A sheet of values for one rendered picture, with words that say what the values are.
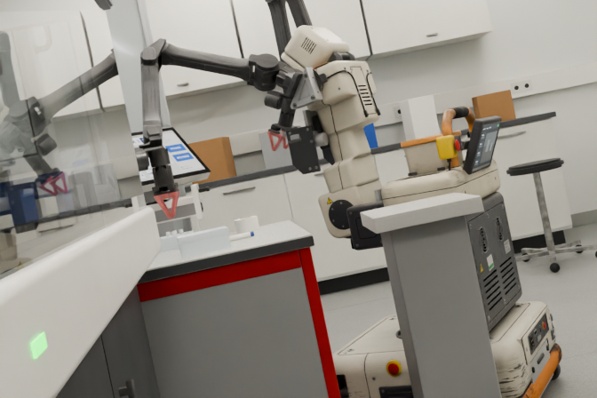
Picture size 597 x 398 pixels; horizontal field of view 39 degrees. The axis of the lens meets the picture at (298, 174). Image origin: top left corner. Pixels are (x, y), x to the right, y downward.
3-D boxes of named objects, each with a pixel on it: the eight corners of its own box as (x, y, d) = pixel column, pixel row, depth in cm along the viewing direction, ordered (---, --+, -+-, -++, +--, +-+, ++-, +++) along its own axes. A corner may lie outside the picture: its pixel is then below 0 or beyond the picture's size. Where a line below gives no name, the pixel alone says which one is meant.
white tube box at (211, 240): (228, 245, 221) (224, 225, 221) (232, 247, 212) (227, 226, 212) (179, 256, 219) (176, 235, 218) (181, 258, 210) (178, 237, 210)
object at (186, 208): (198, 211, 287) (195, 194, 287) (196, 216, 261) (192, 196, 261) (79, 236, 283) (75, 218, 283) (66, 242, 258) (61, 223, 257)
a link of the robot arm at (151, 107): (157, 46, 279) (158, 73, 287) (139, 46, 278) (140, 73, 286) (163, 133, 249) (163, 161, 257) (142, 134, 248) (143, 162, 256)
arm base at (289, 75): (298, 73, 274) (314, 73, 284) (277, 63, 276) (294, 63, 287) (288, 99, 276) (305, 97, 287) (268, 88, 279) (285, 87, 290)
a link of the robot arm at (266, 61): (150, 31, 285) (151, 55, 292) (138, 54, 276) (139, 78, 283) (281, 55, 283) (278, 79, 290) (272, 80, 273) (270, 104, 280)
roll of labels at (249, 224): (236, 234, 252) (234, 221, 252) (236, 232, 259) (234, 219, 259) (259, 229, 252) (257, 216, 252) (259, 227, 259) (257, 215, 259)
